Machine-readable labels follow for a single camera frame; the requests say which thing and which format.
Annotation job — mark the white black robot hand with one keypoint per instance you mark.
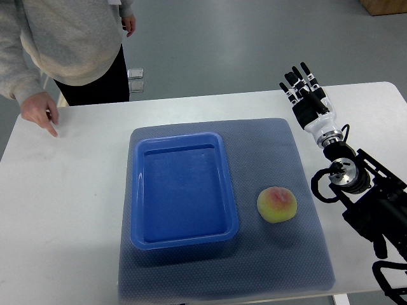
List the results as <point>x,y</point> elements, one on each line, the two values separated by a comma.
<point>311,106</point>

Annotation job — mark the person's right hand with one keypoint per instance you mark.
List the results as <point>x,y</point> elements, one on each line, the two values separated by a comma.
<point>41,109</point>

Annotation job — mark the person's left hand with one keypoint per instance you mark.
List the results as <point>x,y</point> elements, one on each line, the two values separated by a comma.
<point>128,24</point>

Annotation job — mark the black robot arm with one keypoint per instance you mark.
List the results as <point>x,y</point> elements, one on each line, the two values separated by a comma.
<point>375,202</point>

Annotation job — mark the grey sweatshirt forearm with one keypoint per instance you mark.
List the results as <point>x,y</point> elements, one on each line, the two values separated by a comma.
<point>18,81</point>

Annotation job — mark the upper metal floor plate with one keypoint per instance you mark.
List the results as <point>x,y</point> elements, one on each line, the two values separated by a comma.
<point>135,73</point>

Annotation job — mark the metal floor plate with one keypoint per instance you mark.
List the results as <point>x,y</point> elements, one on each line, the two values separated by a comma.
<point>135,73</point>
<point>136,86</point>

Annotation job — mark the lower metal floor plate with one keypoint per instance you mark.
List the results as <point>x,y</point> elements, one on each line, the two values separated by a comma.
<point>136,86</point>

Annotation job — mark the yellow pink peach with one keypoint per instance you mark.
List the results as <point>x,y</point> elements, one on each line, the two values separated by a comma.
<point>276,204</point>

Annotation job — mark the person torso grey sweatshirt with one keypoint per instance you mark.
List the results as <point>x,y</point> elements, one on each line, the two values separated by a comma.
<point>75,42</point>

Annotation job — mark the brown wooden box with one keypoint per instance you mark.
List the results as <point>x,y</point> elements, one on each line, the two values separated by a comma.
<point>384,7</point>

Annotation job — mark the grey blue mesh mat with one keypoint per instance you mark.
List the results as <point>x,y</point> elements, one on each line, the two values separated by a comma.
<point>262,258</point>

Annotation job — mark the blue plastic tray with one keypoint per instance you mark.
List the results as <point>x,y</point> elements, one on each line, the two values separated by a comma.
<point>181,192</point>

